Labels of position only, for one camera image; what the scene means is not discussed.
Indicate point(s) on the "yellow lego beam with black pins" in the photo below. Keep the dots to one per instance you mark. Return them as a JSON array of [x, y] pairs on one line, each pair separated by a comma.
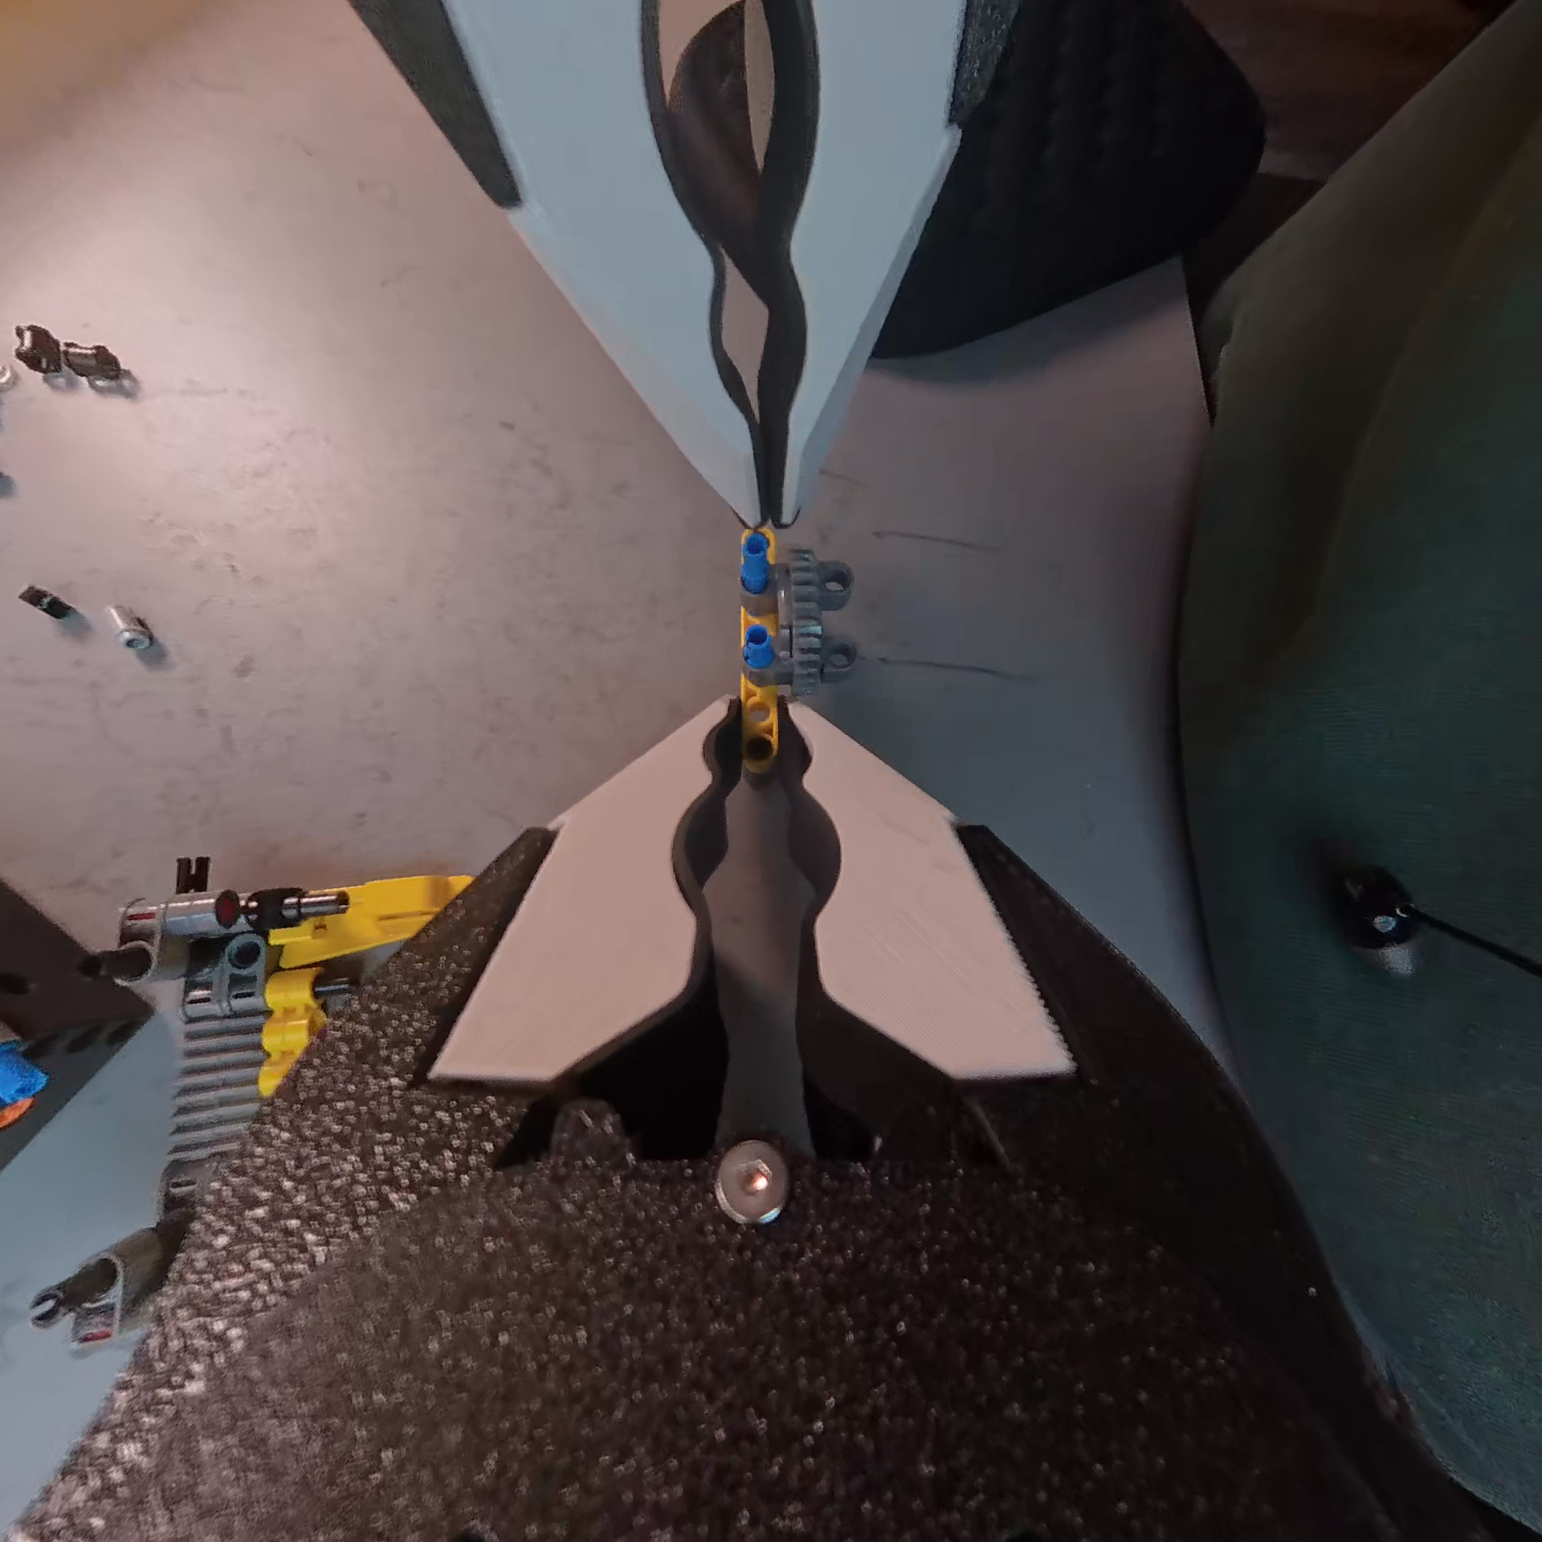
[[760, 721]]

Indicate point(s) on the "single black lego bush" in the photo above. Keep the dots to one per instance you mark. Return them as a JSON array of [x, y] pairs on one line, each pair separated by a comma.
[[45, 601]]

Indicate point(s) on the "large yellow black lego model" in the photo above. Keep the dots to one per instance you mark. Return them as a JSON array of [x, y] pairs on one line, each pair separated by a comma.
[[62, 1012]]

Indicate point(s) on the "pile of small lego pins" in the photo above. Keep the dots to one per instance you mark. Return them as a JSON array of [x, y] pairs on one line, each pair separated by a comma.
[[84, 359]]

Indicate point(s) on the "black padded armrest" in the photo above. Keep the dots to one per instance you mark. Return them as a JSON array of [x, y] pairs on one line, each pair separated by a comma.
[[1085, 181]]

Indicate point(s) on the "grey lego gear with blue pins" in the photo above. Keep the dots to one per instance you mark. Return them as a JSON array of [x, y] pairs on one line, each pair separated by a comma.
[[802, 628]]

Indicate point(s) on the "grey yellow lego rack assembly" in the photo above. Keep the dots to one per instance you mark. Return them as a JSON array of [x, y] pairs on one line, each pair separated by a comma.
[[223, 1047]]

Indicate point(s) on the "single light grey lego pin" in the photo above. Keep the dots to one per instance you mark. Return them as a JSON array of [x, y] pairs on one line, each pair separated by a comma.
[[133, 630]]

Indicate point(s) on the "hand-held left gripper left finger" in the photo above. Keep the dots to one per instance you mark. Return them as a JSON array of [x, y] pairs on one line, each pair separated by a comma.
[[590, 952]]

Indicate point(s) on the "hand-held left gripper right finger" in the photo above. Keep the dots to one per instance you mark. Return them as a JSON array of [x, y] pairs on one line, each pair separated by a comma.
[[927, 952]]

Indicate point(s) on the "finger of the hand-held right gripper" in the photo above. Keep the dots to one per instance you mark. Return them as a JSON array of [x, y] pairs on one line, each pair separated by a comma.
[[579, 146], [879, 181]]

